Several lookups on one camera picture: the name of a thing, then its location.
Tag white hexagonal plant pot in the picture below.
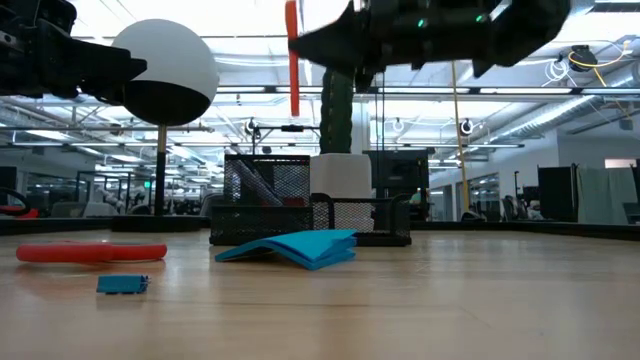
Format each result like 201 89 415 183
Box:
309 152 375 231

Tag black mesh desk organizer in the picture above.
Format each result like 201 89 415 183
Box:
208 153 413 248

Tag orange-red pen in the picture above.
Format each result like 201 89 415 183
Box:
284 0 302 118

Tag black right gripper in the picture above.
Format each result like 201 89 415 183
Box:
288 0 451 94

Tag black camera rig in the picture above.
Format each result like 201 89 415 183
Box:
243 117 321 155

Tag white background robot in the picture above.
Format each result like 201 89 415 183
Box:
92 184 146 217

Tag white globe table lamp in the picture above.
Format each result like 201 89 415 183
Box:
110 18 220 234

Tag hanging yellow cable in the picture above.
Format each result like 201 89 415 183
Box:
450 59 472 215

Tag grey green hanging cloth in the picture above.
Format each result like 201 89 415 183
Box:
576 166 640 225

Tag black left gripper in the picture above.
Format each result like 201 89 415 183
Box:
0 0 149 105

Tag small blue eraser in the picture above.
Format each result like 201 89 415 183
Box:
95 273 152 296

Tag blue cloth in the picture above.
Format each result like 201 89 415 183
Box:
214 228 359 272

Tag red handled scissors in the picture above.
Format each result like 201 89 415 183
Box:
14 241 169 265

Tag black aluminium table frame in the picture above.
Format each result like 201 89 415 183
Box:
0 215 640 242

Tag black ceiling device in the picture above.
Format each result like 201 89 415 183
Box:
568 43 600 73

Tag slim lavender grey pen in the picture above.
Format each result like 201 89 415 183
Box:
238 158 285 208

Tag green cactus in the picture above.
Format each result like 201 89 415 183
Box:
318 67 356 155

